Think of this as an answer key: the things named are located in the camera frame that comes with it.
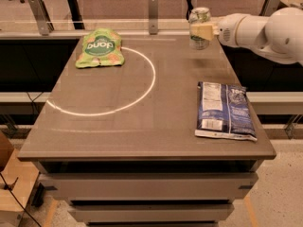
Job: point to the grey drawer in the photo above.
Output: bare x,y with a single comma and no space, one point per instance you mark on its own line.
148,186
151,213

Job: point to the upper grey drawer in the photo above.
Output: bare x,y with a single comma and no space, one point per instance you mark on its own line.
148,186

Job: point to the middle metal rail bracket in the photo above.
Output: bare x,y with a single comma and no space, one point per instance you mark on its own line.
153,16

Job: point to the right metal rail bracket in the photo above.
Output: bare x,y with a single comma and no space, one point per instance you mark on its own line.
269,7

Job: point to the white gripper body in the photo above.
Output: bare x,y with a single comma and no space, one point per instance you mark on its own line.
226,29

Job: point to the green snack bag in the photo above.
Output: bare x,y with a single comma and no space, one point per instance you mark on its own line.
101,47

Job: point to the cardboard box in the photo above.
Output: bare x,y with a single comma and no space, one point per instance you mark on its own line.
16,185

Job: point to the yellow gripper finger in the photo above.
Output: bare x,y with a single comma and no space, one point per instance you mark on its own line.
205,31

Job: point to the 7up soda can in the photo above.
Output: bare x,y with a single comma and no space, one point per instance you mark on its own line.
198,16

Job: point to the blue chip bag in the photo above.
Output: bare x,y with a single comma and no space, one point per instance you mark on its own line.
223,112

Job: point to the left metal rail bracket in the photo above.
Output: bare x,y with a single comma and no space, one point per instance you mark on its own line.
41,16

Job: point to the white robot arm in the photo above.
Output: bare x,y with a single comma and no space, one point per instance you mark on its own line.
278,37

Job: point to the metal rail bracket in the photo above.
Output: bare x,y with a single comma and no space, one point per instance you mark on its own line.
269,7
153,16
41,16

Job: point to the lower grey drawer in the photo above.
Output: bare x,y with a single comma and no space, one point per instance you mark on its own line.
151,213

